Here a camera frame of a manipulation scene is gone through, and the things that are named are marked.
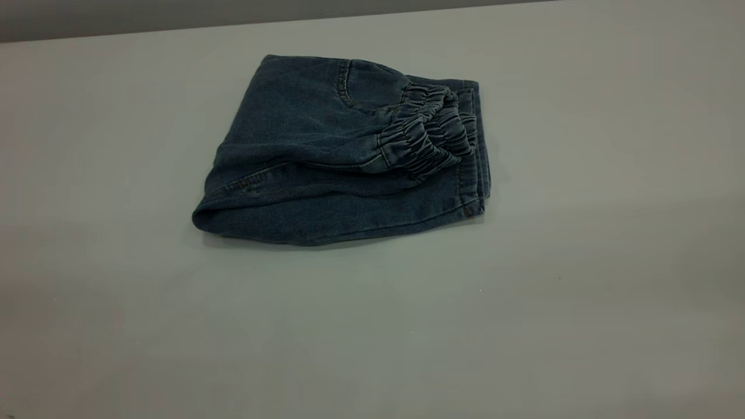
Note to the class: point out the blue denim shorts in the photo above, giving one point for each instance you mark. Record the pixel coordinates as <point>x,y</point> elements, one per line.
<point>326,145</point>

